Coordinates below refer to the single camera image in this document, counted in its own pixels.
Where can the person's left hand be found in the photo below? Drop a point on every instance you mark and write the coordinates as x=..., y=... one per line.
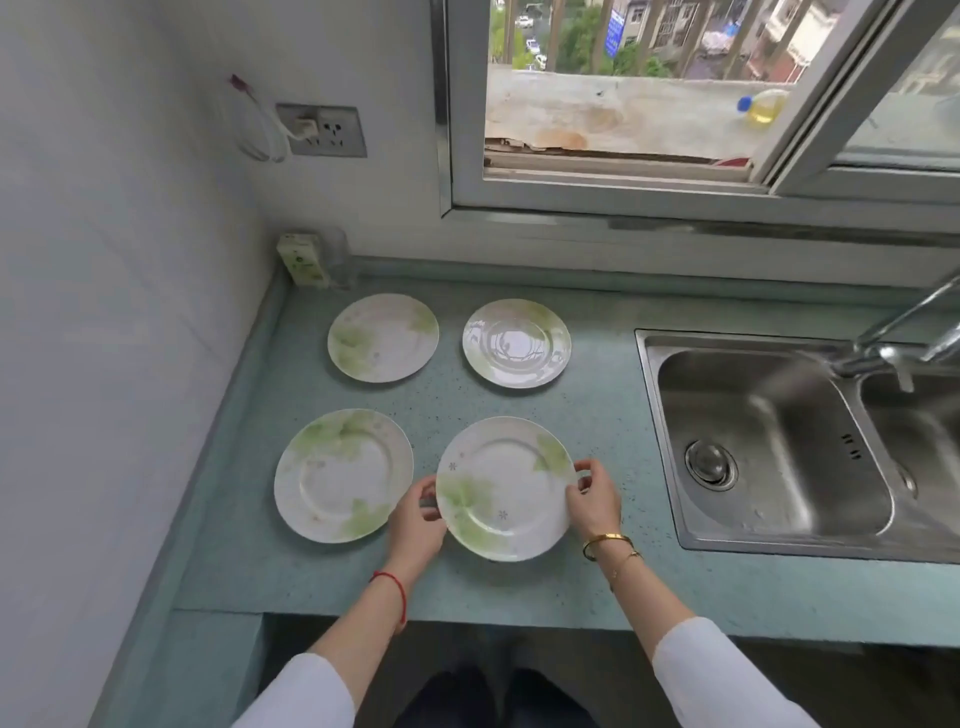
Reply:
x=411, y=536

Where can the person's right hand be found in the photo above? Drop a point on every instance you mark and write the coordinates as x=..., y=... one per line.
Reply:
x=598, y=506

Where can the person's right thumb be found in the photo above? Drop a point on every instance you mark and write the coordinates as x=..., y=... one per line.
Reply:
x=577, y=490

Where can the person's left thumb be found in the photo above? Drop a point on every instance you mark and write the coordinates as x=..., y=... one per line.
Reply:
x=432, y=514

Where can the white plate green leaf print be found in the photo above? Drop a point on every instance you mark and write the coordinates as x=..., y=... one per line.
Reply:
x=502, y=480
x=517, y=343
x=337, y=480
x=382, y=337

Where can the person's right forearm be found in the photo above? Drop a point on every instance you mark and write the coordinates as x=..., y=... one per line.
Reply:
x=675, y=645

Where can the person's left forearm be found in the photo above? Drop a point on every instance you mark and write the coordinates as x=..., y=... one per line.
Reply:
x=352, y=645

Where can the gold bangle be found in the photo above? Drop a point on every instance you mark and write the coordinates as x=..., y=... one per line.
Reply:
x=606, y=538

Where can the metal sink drain stopper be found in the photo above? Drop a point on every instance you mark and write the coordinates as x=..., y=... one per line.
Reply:
x=710, y=465

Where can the black shoe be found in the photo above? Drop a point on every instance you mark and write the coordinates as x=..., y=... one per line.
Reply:
x=450, y=701
x=544, y=705

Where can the stainless steel double sink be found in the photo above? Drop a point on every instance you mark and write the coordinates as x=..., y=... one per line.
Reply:
x=780, y=450

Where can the clear glass cup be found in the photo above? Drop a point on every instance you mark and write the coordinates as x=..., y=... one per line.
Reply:
x=339, y=255

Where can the small white green box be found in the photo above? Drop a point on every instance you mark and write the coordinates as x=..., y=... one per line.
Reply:
x=302, y=260

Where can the chrome faucet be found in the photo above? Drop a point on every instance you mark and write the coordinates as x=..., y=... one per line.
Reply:
x=892, y=352

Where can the white plug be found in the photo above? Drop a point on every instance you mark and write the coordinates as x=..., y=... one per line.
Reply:
x=305, y=128

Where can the yellow oil bottle blue cap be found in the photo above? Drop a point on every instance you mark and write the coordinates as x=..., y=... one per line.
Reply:
x=766, y=106

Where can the open window sash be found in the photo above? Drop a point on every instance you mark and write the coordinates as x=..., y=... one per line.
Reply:
x=862, y=161

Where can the aluminium window frame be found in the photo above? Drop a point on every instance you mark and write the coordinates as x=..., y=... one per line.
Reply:
x=600, y=196

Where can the grey wall socket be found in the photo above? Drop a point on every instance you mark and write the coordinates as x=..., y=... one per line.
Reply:
x=337, y=131

